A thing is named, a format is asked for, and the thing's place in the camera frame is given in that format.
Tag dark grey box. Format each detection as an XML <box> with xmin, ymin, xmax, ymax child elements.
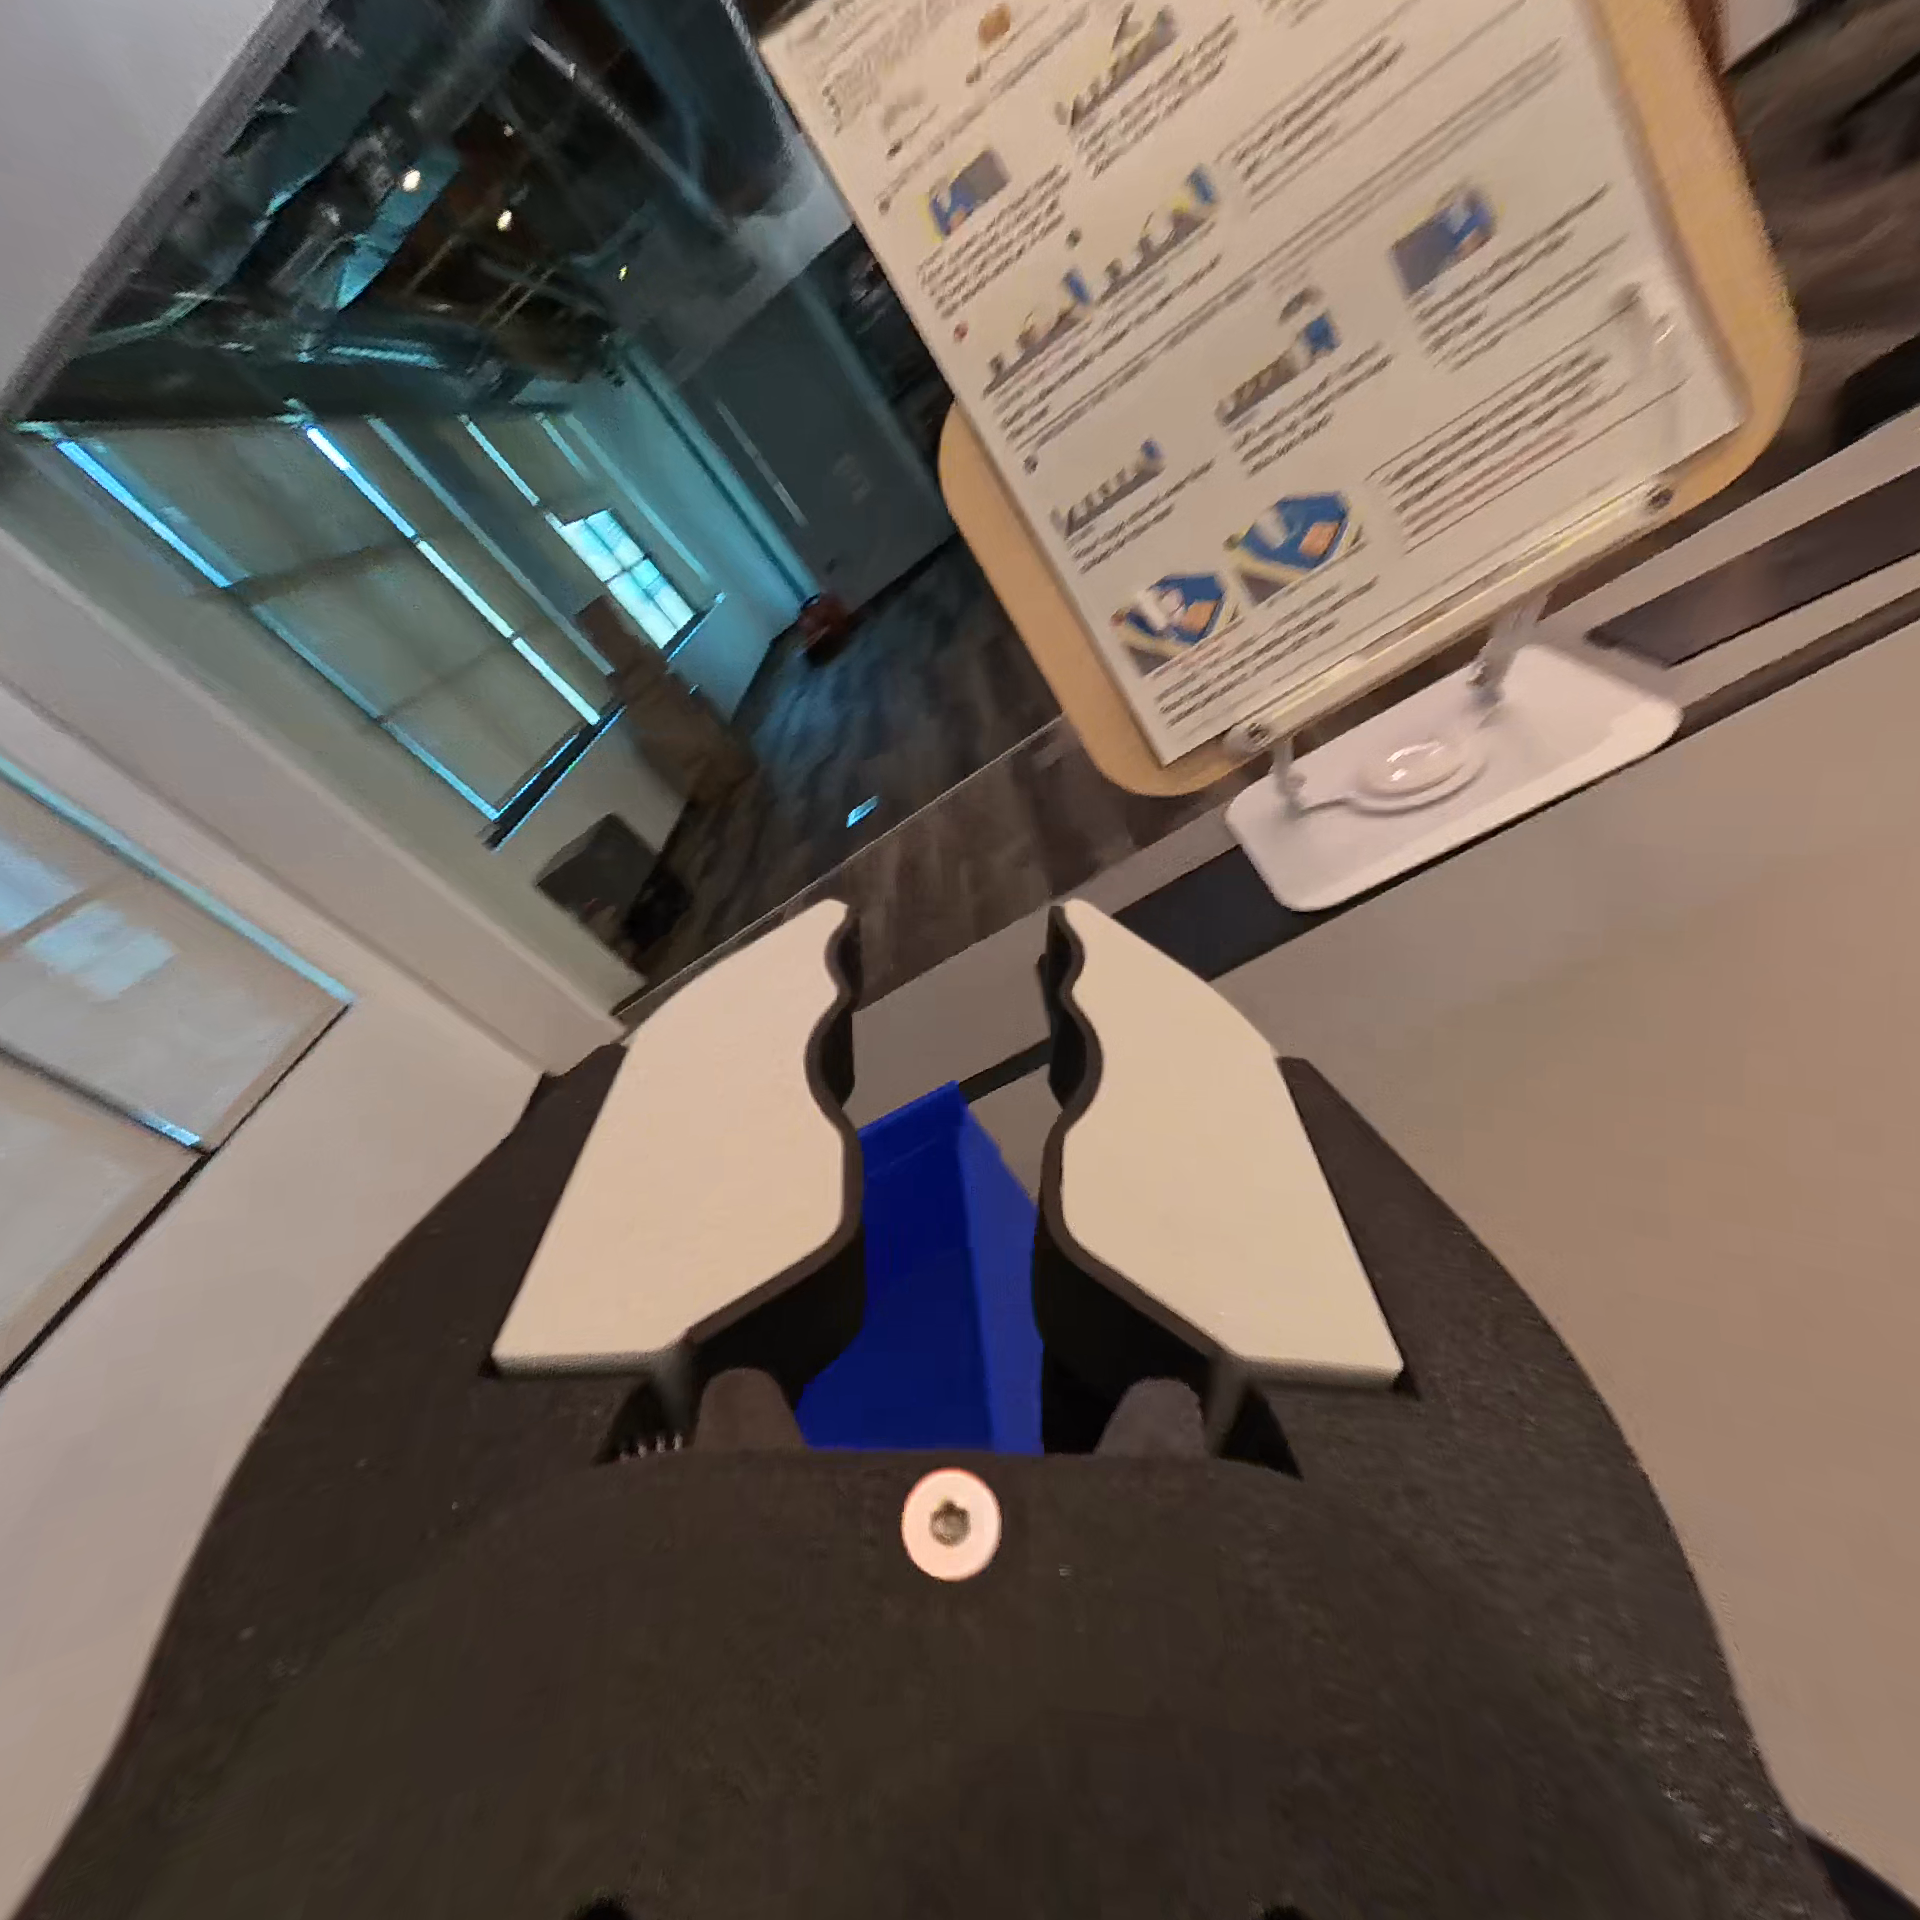
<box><xmin>537</xmin><ymin>815</ymin><xmax>664</xmax><ymax>940</ymax></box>

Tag small bright window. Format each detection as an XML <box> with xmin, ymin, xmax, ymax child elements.
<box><xmin>561</xmin><ymin>508</ymin><xmax>699</xmax><ymax>647</ymax></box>

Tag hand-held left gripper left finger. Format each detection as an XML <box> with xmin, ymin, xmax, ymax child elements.
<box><xmin>493</xmin><ymin>900</ymin><xmax>870</xmax><ymax>1452</ymax></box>

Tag blue plastic bin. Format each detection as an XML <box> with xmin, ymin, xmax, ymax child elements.
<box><xmin>795</xmin><ymin>1082</ymin><xmax>1047</xmax><ymax>1452</ymax></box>

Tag large window with blinds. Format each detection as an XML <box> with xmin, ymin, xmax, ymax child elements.
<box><xmin>0</xmin><ymin>752</ymin><xmax>353</xmax><ymax>1352</ymax></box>

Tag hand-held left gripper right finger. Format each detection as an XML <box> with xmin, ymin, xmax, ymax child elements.
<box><xmin>1036</xmin><ymin>900</ymin><xmax>1407</xmax><ymax>1452</ymax></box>

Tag black cable tray lid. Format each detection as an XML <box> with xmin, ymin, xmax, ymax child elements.
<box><xmin>1590</xmin><ymin>508</ymin><xmax>1920</xmax><ymax>664</ymax></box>
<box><xmin>1116</xmin><ymin>838</ymin><xmax>1324</xmax><ymax>977</ymax></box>

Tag instruction board on stand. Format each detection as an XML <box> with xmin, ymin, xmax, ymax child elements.
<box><xmin>937</xmin><ymin>0</ymin><xmax>1801</xmax><ymax>911</ymax></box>

